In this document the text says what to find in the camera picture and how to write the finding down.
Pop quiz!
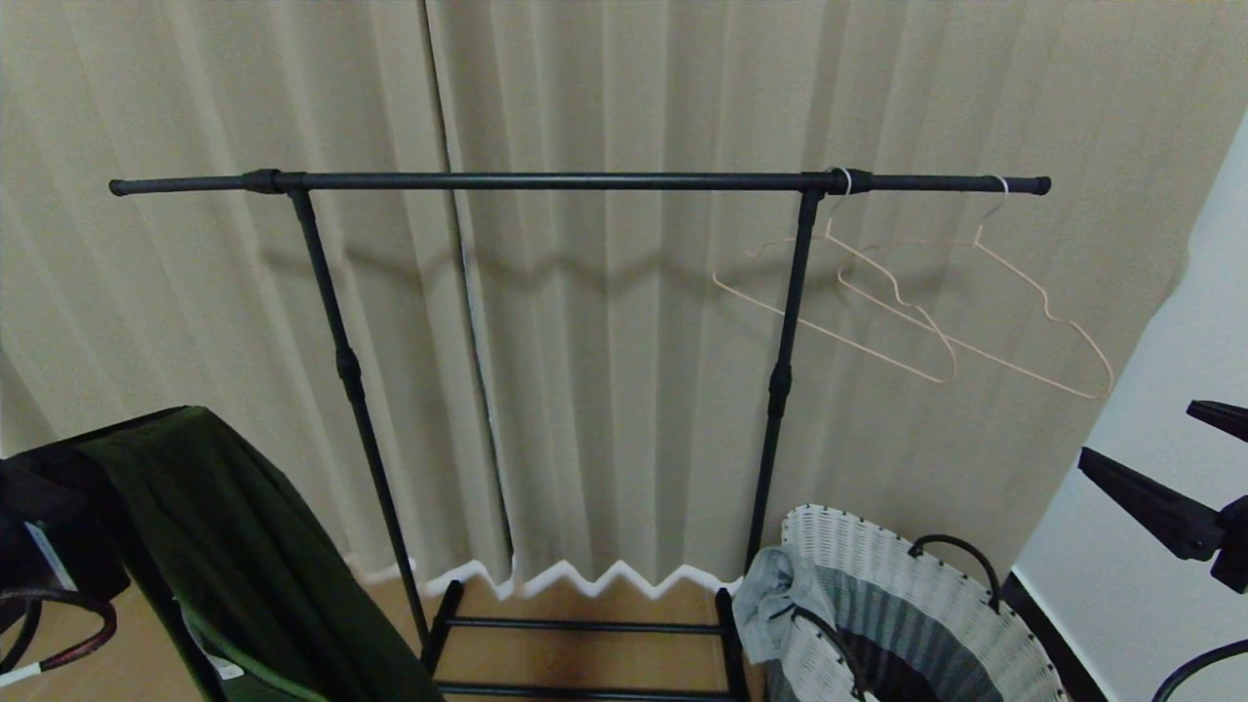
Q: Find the pale grey garment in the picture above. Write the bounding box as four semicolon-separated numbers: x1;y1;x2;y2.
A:
731;546;839;669

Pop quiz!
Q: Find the white laundry basket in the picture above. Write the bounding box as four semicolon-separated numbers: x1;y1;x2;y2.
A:
765;504;1071;702

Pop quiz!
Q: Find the beige curtain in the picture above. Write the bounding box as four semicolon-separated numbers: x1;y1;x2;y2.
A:
0;0;1248;601

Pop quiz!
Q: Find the black clothes rack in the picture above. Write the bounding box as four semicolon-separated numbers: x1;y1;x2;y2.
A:
109;168;1052;702

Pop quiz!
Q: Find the green long-sleeved shirt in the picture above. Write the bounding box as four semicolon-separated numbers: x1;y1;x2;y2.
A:
76;405;445;702

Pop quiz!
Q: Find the pink clothes hanger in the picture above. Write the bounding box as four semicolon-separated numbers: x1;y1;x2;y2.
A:
712;171;959;385
837;175;1115;401

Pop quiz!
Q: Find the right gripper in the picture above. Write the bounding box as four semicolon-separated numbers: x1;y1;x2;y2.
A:
1077;399;1248;596

